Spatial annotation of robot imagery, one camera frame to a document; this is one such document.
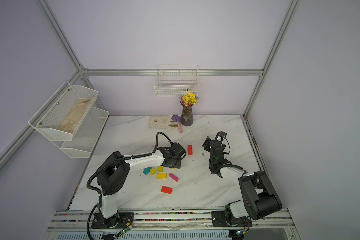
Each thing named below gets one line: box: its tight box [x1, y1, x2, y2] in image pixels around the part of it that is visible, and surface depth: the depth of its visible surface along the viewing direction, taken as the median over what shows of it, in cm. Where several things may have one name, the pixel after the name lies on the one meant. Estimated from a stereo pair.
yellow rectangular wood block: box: [156, 173, 168, 179], surface depth 91 cm
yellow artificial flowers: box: [179, 90, 199, 106], surface depth 100 cm
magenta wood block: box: [169, 173, 179, 182], surface depth 89 cm
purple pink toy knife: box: [171, 114, 183, 133], surface depth 117 cm
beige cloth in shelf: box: [58, 96, 94, 134], surface depth 82 cm
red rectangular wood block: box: [161, 186, 173, 195], surface depth 85 cm
